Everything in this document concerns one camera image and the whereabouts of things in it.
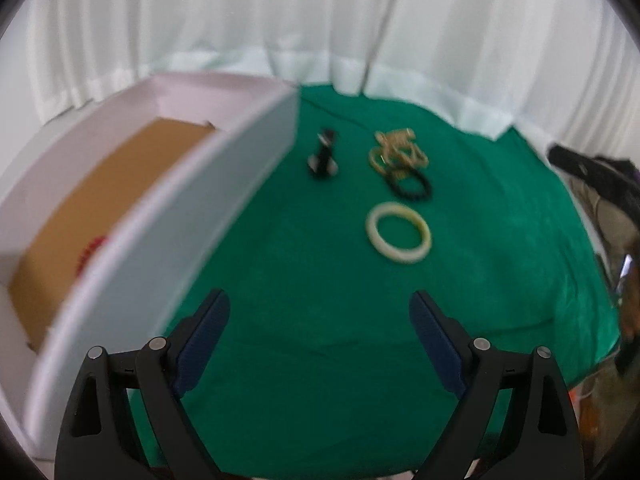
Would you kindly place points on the white cardboard box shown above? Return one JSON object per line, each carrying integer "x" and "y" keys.
{"x": 110, "y": 215}

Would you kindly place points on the green cloth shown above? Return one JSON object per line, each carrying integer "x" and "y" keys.
{"x": 319, "y": 374}

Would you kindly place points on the cream bangle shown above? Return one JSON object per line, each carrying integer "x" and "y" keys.
{"x": 398, "y": 233}

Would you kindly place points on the white curtain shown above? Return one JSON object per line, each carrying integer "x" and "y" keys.
{"x": 566, "y": 70}

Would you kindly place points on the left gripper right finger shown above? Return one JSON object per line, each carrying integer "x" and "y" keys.
{"x": 513, "y": 419}

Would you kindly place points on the black clip stand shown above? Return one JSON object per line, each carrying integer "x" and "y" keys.
{"x": 321, "y": 164}

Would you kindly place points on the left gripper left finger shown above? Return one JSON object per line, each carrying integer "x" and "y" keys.
{"x": 98, "y": 437}

